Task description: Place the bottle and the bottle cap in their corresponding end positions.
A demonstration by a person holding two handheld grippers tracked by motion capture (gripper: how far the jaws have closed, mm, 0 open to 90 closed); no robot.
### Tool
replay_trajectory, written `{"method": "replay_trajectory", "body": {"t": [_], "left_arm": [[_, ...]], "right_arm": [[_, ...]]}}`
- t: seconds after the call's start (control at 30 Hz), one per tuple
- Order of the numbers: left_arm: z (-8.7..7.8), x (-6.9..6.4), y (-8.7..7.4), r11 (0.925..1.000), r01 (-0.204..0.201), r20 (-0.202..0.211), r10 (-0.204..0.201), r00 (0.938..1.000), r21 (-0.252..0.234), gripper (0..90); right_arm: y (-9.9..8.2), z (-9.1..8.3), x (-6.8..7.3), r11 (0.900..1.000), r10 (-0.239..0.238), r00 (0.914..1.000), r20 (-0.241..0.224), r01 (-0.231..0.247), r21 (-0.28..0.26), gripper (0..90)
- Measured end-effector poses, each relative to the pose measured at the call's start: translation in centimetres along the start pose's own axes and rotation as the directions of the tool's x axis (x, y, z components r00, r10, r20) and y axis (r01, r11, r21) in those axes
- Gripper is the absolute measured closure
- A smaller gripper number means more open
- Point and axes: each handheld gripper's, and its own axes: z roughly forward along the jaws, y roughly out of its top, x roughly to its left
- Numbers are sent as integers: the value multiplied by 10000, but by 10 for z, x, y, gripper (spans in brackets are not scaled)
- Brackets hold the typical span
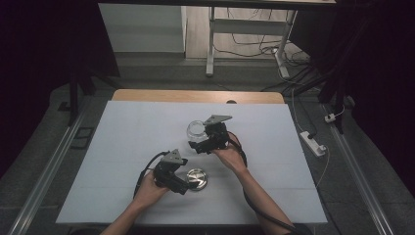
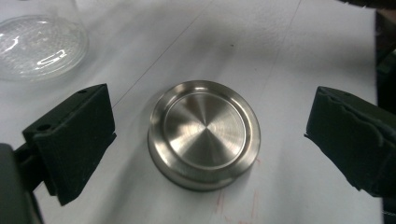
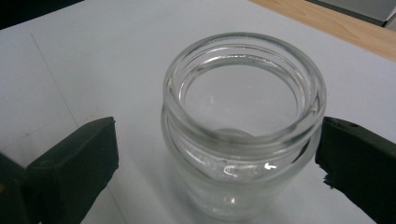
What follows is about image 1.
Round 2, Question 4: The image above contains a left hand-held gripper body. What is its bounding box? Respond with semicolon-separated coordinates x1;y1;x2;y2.
153;149;191;194

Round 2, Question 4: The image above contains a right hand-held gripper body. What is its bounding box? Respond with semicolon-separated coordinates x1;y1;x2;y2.
203;114;233;154

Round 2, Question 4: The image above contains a round silver metal lid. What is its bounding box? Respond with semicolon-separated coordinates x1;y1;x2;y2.
185;167;208;192

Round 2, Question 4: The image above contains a clear glass jar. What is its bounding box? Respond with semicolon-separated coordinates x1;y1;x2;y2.
186;119;209;144

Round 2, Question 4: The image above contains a person's right hand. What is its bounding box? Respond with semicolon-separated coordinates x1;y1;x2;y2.
211;141;249;175

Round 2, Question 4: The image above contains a person's left hand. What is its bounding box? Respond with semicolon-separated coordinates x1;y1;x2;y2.
132;169;170;210

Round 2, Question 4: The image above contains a wooden table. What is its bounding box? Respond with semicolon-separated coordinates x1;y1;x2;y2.
112;88;286;105

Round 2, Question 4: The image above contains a pale blue table mat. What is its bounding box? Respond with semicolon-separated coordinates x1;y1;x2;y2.
56;100;328;226

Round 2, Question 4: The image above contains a white power strip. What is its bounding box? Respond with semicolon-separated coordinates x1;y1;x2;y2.
300;130;327;158

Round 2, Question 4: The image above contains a white-legged desk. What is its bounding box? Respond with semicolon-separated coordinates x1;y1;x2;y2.
97;0;337;79

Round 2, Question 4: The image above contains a black metal stand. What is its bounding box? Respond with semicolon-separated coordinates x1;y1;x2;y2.
58;65;121;126
317;65;353;135

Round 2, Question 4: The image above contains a black curtain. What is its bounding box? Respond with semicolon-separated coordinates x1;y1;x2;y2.
289;0;415;197
0;0;121;179

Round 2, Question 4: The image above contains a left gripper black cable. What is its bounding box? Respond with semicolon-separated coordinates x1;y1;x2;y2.
132;150;171;199

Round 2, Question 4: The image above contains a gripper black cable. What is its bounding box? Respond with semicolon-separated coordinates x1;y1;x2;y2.
226;130;300;235
132;150;171;199

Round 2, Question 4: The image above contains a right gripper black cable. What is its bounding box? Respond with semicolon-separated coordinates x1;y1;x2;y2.
226;130;300;235

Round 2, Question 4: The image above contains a black rectangular floor frame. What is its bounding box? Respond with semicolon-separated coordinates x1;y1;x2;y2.
70;126;96;151

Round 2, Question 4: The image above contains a tangle of black floor cables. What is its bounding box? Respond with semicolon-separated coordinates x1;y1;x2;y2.
213;8;316;93

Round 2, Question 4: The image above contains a thin white cable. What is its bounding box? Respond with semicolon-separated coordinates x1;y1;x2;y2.
291;87;331;189

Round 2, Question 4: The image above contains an aluminium floor rail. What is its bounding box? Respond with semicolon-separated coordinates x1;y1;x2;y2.
8;107;89;235
321;104;395;235

